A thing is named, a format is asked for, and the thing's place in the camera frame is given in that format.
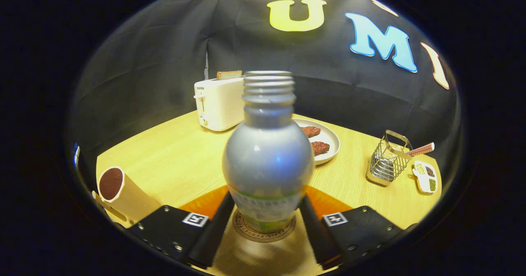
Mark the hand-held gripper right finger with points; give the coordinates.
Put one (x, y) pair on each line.
(318, 235)

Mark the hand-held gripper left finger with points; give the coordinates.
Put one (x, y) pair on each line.
(213, 235)

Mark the round cork coaster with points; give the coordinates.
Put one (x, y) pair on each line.
(246, 231)

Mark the silver juice bottle green label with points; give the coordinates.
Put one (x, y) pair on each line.
(267, 161)

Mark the wooden table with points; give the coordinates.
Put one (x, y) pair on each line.
(176, 161)

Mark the brown meat piece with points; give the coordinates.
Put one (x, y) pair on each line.
(320, 148)
(311, 131)

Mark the white round plate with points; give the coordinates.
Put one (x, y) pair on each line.
(332, 138)

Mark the white divided condiment dish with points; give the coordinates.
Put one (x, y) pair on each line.
(425, 177)

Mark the white toaster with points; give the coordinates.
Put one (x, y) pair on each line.
(220, 105)

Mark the striped stick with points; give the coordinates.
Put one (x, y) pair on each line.
(421, 149)

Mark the toast slice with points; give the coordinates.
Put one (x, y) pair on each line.
(229, 75)

